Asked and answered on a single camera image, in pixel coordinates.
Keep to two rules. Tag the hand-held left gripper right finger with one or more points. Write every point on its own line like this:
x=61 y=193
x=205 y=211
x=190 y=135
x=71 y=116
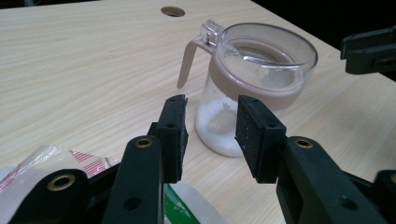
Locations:
x=258 y=137

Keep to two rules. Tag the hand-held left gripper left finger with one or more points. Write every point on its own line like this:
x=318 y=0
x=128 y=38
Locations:
x=169 y=140

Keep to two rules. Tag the white red green plastic bag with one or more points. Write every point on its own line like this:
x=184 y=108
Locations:
x=46 y=157

